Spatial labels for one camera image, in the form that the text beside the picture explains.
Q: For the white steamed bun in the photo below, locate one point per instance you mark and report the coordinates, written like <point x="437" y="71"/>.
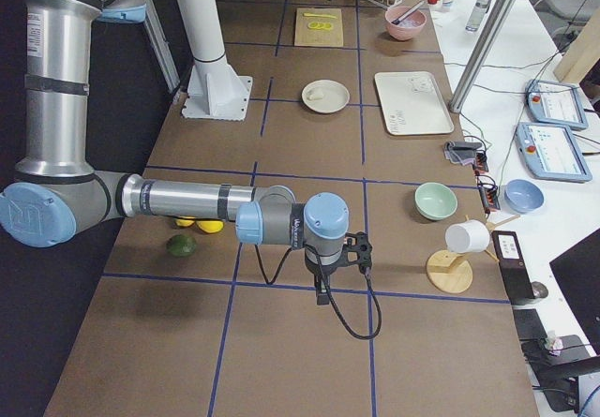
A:
<point x="315" y="94"/>

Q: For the beige round plate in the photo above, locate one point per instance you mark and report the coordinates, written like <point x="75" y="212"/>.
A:
<point x="336" y="96"/>

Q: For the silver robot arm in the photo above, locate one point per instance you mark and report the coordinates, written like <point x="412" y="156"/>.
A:
<point x="57" y="193"/>

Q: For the white bear serving tray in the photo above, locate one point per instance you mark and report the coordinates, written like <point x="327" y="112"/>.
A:
<point x="412" y="104"/>

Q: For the yellow plastic knife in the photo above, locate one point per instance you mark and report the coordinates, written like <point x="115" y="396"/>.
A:
<point x="320" y="15"/>

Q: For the bamboo cutting board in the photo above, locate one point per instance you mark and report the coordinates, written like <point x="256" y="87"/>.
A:
<point x="305" y="37"/>

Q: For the pink bowl with ice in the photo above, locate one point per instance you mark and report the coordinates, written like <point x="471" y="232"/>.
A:
<point x="408" y="28"/>

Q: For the wooden mug stand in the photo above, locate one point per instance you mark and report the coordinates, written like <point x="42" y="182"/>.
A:
<point x="451" y="272"/>

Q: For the yellow lemon lower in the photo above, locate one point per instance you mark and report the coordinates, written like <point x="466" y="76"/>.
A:
<point x="210" y="226"/>

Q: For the yellow lemon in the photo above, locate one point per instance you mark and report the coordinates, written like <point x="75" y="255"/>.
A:
<point x="210" y="226"/>
<point x="184" y="222"/>

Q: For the mint green bowl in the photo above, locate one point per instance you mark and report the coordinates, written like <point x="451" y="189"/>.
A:
<point x="435" y="201"/>

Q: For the green lime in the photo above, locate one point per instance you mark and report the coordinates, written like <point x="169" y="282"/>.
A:
<point x="181" y="245"/>

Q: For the clear water bottle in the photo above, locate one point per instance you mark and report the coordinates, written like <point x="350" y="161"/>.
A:
<point x="477" y="15"/>

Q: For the white hanging mug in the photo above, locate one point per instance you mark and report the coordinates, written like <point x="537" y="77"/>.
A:
<point x="471" y="236"/>

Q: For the yellow lemon upper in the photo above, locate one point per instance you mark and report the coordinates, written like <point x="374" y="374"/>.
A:
<point x="184" y="222"/>

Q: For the black box device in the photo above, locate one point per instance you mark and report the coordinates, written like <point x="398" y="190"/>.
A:
<point x="515" y="277"/>

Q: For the grey folded cloth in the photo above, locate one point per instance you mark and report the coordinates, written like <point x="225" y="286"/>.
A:
<point x="462" y="152"/>

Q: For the blue bowl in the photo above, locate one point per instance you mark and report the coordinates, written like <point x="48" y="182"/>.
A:
<point x="523" y="196"/>

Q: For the far blue teach pendant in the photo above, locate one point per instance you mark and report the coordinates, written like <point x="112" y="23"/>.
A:
<point x="556" y="103"/>

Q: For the blue teach pendant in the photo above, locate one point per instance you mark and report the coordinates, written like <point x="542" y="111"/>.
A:
<point x="551" y="153"/>
<point x="556" y="103"/>

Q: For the black monitor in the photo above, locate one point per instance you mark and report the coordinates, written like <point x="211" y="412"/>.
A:
<point x="576" y="272"/>

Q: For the near blue teach pendant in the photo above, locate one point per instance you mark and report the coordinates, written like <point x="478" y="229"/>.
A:
<point x="551" y="153"/>

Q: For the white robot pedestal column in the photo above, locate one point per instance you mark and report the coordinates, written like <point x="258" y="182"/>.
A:
<point x="214" y="90"/>

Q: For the aluminium frame post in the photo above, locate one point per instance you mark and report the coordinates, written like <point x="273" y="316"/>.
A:
<point x="490" y="31"/>

